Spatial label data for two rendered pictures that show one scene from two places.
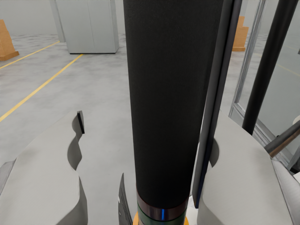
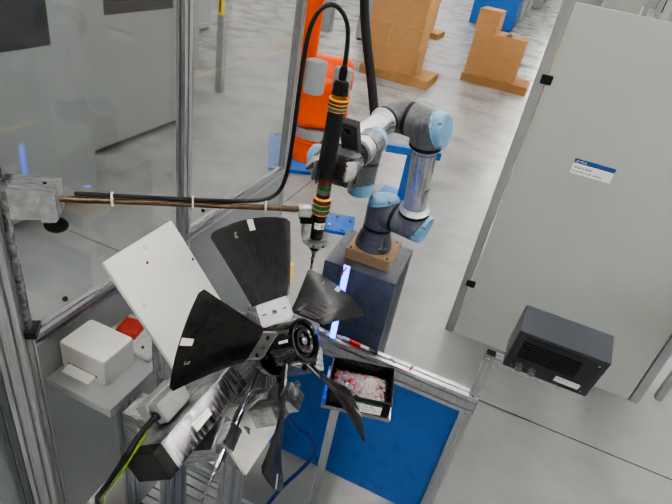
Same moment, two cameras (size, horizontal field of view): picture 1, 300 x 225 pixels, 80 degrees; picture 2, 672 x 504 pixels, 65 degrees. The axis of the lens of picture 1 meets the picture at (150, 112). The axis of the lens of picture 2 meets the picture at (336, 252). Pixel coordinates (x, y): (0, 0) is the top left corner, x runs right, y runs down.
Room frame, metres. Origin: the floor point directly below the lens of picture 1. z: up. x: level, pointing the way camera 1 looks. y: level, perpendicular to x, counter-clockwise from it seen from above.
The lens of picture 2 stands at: (1.13, 0.38, 2.15)
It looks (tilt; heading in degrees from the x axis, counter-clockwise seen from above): 32 degrees down; 197
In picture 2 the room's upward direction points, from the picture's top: 11 degrees clockwise
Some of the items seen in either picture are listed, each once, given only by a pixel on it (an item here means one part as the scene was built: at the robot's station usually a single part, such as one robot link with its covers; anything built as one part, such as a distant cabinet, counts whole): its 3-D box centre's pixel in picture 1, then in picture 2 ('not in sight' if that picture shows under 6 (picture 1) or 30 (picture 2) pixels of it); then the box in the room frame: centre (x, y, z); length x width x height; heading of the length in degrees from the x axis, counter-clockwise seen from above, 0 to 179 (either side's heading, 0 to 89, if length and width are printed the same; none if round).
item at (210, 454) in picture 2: not in sight; (207, 439); (0.42, -0.08, 1.03); 0.15 x 0.10 x 0.14; 90
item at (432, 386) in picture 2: not in sight; (356, 354); (-0.29, 0.09, 0.82); 0.90 x 0.04 x 0.08; 90
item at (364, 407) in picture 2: not in sight; (360, 386); (-0.13, 0.16, 0.85); 0.22 x 0.17 x 0.07; 106
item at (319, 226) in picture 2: not in sight; (327, 167); (0.07, -0.01, 1.66); 0.04 x 0.04 x 0.46
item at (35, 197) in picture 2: not in sight; (33, 197); (0.43, -0.52, 1.55); 0.10 x 0.07 x 0.08; 125
